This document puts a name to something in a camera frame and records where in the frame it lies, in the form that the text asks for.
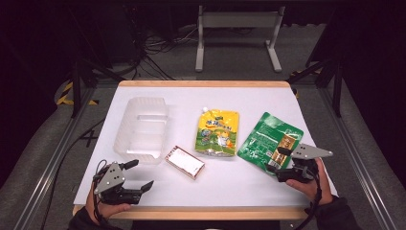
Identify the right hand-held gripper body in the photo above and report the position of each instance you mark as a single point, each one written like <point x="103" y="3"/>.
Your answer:
<point x="308" y="152"/>

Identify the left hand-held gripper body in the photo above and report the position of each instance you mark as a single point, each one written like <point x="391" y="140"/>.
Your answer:
<point x="110" y="179"/>

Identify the green foil packet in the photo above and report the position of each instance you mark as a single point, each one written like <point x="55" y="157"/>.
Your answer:
<point x="261" y="140"/>

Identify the clear plastic container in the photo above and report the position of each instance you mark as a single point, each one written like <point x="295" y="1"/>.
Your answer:
<point x="140" y="134"/>

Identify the yellow spouted seasoning pouch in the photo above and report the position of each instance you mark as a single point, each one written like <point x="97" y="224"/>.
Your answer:
<point x="217" y="127"/>

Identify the person's left hand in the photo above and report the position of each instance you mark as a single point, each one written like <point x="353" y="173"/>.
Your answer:
<point x="107" y="211"/>

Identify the person's right hand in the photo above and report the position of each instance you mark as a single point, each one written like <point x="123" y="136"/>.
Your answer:
<point x="319" y="188"/>

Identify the black metal stand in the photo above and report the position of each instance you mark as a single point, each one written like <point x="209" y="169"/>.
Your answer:
<point x="76" y="86"/>
<point x="336" y="86"/>

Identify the yellow and black tape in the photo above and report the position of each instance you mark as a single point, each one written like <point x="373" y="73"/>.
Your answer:
<point x="65" y="94"/>

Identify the white metal stand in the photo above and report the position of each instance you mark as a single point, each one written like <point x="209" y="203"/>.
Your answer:
<point x="237" y="19"/>

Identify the aluminium rail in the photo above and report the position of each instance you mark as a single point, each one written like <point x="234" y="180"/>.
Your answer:
<point x="354" y="153"/>
<point x="54" y="159"/>

